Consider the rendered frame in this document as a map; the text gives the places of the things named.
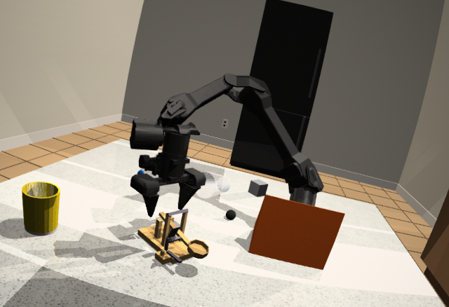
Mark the yellow cup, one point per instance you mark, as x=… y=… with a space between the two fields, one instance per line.
x=40 y=203

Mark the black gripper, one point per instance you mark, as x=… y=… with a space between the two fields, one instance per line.
x=172 y=171

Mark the black ball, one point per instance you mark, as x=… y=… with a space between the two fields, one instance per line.
x=231 y=214

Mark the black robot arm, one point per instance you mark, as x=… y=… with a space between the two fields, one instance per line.
x=298 y=171

